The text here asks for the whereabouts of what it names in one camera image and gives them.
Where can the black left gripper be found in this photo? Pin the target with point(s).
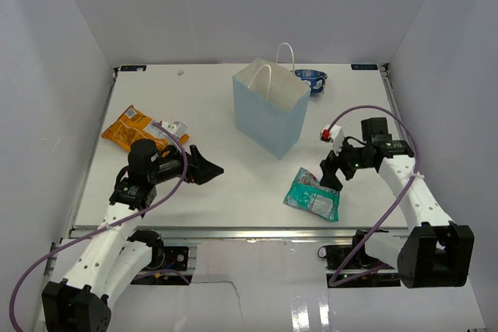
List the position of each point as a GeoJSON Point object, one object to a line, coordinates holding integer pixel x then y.
{"type": "Point", "coordinates": [199, 169]}

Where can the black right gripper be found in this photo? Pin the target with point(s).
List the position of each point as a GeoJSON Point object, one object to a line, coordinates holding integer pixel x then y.
{"type": "Point", "coordinates": [330, 166]}

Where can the teal Fox's candy bag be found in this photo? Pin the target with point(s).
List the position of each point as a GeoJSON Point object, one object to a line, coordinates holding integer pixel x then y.
{"type": "Point", "coordinates": [306, 194]}

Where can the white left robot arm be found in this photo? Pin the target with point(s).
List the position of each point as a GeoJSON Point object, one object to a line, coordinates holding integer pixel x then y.
{"type": "Point", "coordinates": [84, 298]}

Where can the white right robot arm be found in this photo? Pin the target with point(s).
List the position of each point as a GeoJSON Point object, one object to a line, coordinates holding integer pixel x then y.
{"type": "Point", "coordinates": [437, 251]}

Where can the orange chip bag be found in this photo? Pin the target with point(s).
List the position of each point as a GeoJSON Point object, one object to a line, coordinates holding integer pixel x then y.
{"type": "Point", "coordinates": [134, 125]}

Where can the light blue paper bag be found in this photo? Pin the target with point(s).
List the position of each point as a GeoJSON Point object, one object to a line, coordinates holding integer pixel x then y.
{"type": "Point", "coordinates": [270, 104]}

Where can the dark blue snack bag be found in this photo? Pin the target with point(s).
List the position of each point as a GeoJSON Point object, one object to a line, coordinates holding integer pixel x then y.
{"type": "Point", "coordinates": [315, 79]}

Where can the black right corner label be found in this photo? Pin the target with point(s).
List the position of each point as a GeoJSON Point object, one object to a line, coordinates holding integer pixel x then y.
{"type": "Point", "coordinates": [364, 67]}

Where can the black corner label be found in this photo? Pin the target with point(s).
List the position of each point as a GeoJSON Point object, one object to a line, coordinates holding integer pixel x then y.
{"type": "Point", "coordinates": [133, 68]}
{"type": "Point", "coordinates": [364, 67]}

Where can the black left corner label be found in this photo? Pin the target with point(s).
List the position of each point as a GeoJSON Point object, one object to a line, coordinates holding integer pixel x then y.
{"type": "Point", "coordinates": [133, 68]}

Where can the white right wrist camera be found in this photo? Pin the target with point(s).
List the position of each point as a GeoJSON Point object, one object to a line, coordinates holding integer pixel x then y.
{"type": "Point", "coordinates": [333, 134]}

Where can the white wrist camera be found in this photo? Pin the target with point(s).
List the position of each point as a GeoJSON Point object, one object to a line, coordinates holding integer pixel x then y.
{"type": "Point", "coordinates": [177, 128]}
{"type": "Point", "coordinates": [333, 134]}

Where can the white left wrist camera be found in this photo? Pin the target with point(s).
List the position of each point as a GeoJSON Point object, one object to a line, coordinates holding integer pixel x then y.
{"type": "Point", "coordinates": [177, 128]}

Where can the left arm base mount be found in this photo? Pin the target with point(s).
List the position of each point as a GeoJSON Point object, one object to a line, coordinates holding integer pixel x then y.
{"type": "Point", "coordinates": [168, 268]}

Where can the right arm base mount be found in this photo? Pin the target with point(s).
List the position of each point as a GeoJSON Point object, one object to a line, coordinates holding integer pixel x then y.
{"type": "Point", "coordinates": [361, 272]}

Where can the aluminium table edge rail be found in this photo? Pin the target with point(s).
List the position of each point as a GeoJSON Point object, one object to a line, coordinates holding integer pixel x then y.
{"type": "Point", "coordinates": [171, 233]}

